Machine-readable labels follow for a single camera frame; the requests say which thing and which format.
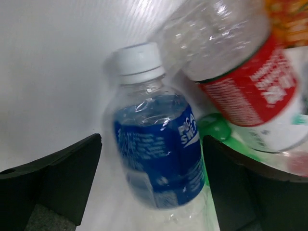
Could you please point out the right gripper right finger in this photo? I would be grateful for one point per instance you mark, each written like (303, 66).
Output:
(247, 192)

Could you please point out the green soda bottle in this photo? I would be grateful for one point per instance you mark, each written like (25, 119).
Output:
(294, 161)

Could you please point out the blue label white cap bottle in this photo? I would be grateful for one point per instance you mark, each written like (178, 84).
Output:
(156, 137)

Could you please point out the water bottle red label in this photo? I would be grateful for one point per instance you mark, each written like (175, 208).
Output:
(228, 49)

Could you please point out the orange juice bottle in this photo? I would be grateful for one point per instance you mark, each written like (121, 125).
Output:
(290, 21)

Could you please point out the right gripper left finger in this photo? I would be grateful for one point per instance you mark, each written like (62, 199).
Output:
(50, 193)

